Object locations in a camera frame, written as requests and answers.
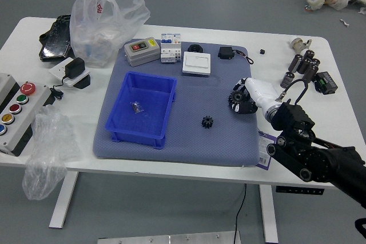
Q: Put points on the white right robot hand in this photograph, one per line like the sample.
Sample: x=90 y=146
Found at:
x=261 y=91

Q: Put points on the small black gear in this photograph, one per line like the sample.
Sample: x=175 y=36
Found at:
x=206 y=122

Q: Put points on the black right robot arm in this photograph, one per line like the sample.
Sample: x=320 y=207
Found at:
x=328 y=164

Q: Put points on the small black servo box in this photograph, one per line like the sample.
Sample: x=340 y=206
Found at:
x=226 y=52

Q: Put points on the blue plastic box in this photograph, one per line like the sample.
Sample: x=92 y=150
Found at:
x=148 y=104

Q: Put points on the grey multi-button control box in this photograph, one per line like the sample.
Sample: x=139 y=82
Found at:
x=17 y=124

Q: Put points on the dark cylindrical capacitor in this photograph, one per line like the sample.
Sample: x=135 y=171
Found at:
x=296 y=62
x=287 y=79
x=311 y=73
x=304 y=66
x=315 y=62
x=308 y=54

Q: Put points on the white ceramic lamp holder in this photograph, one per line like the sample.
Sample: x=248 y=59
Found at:
x=298 y=44

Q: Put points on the purple label card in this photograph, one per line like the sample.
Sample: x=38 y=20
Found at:
x=264 y=155

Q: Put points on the black module green terminals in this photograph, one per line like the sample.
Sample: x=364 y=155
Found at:
x=326 y=82

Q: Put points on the black round knob part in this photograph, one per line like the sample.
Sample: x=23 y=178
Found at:
x=195 y=48

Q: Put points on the blue-grey padded mat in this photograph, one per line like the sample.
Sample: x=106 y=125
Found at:
x=200 y=147

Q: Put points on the white circuit breaker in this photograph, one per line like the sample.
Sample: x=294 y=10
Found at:
x=170 y=48

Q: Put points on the black table height controller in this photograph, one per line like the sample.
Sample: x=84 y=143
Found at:
x=300 y=190

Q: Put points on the white paper scrap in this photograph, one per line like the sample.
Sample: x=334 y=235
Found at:
x=345 y=23

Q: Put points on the white table leg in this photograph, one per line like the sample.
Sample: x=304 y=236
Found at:
x=268 y=215
x=64 y=198

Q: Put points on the small bagged black part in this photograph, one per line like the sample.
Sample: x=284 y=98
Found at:
x=136 y=107

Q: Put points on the white plastic scrap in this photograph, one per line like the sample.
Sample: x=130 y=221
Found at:
x=363 y=10

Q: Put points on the white translucent shopping bag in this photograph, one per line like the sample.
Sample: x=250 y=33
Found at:
x=97 y=35

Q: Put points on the silver metal floor plate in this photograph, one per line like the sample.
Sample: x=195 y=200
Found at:
x=168 y=239

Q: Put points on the black power adapter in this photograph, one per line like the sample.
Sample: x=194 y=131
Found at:
x=75 y=67

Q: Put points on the white socket plate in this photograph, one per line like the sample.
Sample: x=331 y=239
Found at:
x=58 y=70

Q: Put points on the black plastic tray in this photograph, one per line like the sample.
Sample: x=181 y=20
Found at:
x=55 y=41

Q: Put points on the clear crumpled plastic bag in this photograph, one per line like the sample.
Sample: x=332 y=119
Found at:
x=45 y=155

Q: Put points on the white wall switch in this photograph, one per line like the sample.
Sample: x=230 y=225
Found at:
x=196 y=63

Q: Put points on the grey two-button switch box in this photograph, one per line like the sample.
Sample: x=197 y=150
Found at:
x=141 y=51

